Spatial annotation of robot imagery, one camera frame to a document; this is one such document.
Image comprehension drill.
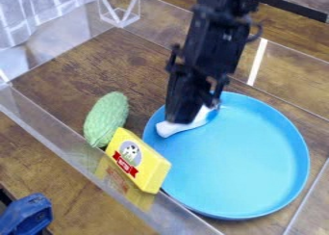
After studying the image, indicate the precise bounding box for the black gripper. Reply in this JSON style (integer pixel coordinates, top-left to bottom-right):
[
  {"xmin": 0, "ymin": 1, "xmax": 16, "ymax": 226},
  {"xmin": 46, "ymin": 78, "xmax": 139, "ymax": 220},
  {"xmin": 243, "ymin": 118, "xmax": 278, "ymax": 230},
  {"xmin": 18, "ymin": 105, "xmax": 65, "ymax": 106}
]
[{"xmin": 163, "ymin": 6, "xmax": 251, "ymax": 124}]

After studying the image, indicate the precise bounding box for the yellow butter brick toy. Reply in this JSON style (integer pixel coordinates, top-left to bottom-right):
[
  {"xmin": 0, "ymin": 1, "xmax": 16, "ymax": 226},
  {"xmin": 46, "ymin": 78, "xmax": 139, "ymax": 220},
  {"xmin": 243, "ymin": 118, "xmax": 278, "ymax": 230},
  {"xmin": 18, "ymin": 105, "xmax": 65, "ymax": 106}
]
[{"xmin": 105, "ymin": 127, "xmax": 170, "ymax": 194}]

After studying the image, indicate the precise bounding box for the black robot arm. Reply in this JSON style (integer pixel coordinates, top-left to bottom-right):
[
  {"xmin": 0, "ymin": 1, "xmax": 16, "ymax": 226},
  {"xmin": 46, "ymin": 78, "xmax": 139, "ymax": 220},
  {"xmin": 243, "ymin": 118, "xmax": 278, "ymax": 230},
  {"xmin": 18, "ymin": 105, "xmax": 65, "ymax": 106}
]
[{"xmin": 163, "ymin": 0, "xmax": 262, "ymax": 124}]

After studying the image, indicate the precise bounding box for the blue round tray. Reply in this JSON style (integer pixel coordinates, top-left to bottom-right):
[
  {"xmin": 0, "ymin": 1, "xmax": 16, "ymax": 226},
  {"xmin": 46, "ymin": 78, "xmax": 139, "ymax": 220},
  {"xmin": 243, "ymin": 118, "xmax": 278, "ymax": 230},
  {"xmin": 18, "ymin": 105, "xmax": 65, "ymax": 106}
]
[{"xmin": 142, "ymin": 91, "xmax": 310, "ymax": 220}]

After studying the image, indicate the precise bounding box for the green bitter gourd toy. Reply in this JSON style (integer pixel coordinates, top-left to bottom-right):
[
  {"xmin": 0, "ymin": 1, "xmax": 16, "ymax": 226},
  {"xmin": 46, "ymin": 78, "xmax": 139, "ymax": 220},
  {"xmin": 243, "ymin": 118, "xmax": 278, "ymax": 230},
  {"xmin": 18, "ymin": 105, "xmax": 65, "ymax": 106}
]
[{"xmin": 83, "ymin": 91, "xmax": 127, "ymax": 147}]

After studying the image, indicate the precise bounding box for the grey checked cloth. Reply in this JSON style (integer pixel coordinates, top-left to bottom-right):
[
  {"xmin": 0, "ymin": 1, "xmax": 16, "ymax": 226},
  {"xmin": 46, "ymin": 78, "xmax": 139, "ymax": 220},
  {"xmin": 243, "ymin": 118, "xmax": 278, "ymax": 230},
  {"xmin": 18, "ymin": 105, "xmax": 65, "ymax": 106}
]
[{"xmin": 0, "ymin": 0, "xmax": 94, "ymax": 51}]

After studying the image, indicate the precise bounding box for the blue clamp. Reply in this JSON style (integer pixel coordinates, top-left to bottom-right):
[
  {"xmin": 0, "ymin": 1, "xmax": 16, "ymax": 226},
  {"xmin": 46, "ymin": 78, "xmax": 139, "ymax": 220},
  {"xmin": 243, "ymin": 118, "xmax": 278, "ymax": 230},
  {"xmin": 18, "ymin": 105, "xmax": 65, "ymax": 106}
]
[{"xmin": 0, "ymin": 193, "xmax": 53, "ymax": 235}]

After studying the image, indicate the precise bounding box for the black cable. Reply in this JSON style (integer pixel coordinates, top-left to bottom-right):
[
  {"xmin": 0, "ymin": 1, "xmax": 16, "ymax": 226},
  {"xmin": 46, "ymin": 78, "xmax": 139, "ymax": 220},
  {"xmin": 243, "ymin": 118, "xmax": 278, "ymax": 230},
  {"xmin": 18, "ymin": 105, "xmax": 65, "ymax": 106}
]
[{"xmin": 245, "ymin": 21, "xmax": 265, "ymax": 43}]

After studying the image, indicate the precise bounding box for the clear acrylic corner bracket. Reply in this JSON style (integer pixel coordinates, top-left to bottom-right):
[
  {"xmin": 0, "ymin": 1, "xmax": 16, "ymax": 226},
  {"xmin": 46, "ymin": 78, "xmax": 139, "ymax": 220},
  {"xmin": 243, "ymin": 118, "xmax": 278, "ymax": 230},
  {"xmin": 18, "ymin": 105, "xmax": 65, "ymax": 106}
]
[{"xmin": 97, "ymin": 0, "xmax": 139, "ymax": 28}]

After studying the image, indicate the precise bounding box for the clear acrylic enclosure wall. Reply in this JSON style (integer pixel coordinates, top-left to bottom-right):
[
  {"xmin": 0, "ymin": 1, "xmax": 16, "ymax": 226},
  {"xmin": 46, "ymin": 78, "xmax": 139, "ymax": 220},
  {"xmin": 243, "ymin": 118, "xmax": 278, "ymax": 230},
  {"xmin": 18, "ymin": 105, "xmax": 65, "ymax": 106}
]
[{"xmin": 0, "ymin": 0, "xmax": 329, "ymax": 235}]

